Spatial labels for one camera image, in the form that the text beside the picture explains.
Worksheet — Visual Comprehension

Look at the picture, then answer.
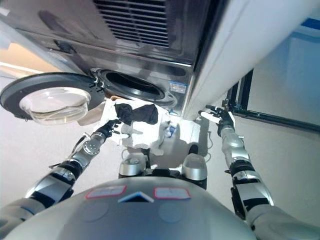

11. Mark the blue and white tag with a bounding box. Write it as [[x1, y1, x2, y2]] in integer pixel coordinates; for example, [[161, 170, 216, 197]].
[[166, 124, 177, 138]]

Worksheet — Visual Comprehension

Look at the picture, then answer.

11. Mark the round glass washing machine door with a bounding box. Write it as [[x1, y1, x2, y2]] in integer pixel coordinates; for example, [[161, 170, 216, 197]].
[[0, 72, 106, 125]]

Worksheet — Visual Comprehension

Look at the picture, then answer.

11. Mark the white cabinet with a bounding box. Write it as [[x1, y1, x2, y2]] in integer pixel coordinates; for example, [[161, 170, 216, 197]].
[[179, 0, 320, 121]]

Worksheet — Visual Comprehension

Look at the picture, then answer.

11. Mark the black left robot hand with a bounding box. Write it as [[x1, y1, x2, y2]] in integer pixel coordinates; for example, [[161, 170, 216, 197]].
[[101, 118, 123, 137]]

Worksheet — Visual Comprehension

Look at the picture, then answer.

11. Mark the silver right robot leg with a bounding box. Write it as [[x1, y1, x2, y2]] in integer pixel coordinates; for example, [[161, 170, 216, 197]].
[[181, 152, 208, 181]]

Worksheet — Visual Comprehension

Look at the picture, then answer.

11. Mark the black robot waist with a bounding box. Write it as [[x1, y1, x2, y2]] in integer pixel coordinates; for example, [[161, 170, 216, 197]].
[[147, 167, 183, 179]]

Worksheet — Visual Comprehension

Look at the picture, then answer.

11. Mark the black garment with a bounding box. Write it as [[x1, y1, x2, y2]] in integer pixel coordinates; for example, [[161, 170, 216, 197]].
[[114, 102, 160, 126]]

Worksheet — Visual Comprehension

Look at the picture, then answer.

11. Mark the brown wicker basket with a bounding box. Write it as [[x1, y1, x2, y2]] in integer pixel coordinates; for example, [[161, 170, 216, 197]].
[[103, 94, 125, 101]]

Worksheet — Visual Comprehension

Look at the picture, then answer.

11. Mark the silver robot torso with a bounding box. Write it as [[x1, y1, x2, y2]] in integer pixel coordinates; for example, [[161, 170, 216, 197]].
[[0, 176, 258, 240]]

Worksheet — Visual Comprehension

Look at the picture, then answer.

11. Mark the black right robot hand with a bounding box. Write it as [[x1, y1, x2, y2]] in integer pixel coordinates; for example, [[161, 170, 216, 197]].
[[198, 104, 236, 131]]

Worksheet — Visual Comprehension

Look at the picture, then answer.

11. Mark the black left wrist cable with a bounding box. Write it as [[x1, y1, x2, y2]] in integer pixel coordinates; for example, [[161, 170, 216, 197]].
[[48, 133, 91, 170]]

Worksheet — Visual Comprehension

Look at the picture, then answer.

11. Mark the white cloth garment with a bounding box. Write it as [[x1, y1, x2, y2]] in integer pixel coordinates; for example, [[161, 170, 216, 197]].
[[78, 98, 202, 157]]

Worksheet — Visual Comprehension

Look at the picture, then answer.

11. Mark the blue energy label sticker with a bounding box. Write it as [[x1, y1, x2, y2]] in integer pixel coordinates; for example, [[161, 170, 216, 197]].
[[169, 81, 188, 95]]

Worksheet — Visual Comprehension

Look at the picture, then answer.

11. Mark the dark metal wheeled frame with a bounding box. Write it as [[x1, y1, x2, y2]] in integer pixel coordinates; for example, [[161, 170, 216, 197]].
[[222, 67, 320, 132]]

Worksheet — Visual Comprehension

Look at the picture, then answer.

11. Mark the red bordered chest sticker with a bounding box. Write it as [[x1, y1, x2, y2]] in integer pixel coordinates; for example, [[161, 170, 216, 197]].
[[84, 184, 128, 200], [152, 186, 192, 201]]

